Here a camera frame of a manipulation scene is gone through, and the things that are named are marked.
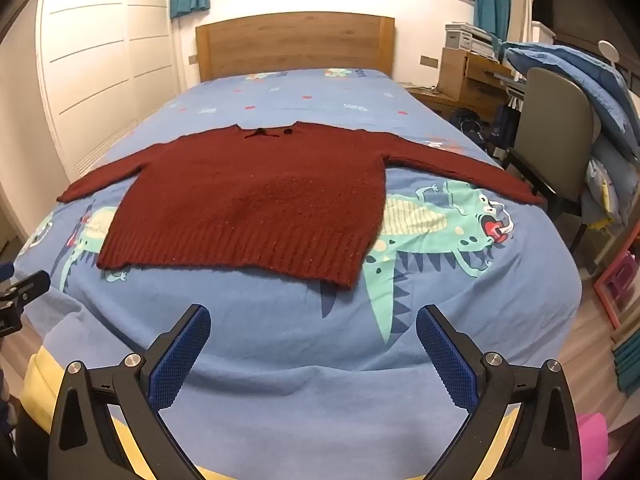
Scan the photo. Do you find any pink cloth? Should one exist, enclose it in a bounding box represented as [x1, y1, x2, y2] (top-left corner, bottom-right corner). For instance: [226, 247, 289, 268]
[577, 412, 609, 480]

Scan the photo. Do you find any wooden headboard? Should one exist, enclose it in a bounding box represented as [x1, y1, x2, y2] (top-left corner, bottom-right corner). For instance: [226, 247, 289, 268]
[195, 12, 396, 82]

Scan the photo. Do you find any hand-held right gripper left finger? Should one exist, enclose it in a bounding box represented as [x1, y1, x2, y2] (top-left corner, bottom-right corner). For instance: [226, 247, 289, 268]
[47, 303, 213, 480]

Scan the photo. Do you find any white wardrobe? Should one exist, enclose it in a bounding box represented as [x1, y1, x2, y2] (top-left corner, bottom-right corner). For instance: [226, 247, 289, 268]
[37, 0, 201, 181]

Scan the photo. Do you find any grey chair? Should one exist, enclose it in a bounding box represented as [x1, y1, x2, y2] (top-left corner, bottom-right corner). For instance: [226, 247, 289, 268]
[500, 66, 601, 266]

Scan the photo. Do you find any white printer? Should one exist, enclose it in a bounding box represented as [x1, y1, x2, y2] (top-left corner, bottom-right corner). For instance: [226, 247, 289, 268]
[445, 22, 501, 59]

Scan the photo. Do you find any dark red knitted sweater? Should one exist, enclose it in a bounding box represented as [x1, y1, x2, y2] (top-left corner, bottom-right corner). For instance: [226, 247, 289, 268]
[56, 121, 548, 291]

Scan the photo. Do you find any blue dinosaur print bed sheet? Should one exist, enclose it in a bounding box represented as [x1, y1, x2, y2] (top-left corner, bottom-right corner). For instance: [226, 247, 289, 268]
[12, 67, 583, 480]

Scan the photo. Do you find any pile of blue bedding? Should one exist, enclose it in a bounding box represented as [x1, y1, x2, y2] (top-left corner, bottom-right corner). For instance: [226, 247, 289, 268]
[502, 40, 640, 228]

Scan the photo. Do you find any pink stool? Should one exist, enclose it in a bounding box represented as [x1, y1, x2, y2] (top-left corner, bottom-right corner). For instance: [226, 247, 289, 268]
[595, 247, 640, 327]

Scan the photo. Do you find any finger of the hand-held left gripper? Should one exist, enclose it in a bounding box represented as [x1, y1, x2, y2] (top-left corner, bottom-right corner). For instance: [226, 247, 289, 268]
[0, 270, 52, 312]

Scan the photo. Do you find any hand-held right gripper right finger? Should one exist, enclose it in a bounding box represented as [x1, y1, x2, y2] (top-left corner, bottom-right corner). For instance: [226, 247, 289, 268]
[416, 304, 583, 480]

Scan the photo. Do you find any wooden desk with drawers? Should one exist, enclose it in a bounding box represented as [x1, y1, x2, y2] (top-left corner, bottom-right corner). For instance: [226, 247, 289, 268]
[405, 49, 526, 121]

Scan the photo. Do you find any stack of teal cloths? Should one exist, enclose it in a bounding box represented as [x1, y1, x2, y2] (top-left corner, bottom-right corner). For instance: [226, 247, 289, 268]
[612, 329, 640, 396]

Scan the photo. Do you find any dark blue backpack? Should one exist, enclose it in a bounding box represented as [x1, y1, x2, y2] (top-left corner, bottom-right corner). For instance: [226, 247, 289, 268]
[447, 107, 516, 157]

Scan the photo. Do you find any white round lamp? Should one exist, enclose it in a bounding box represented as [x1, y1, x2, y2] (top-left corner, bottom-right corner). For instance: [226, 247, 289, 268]
[597, 40, 621, 68]

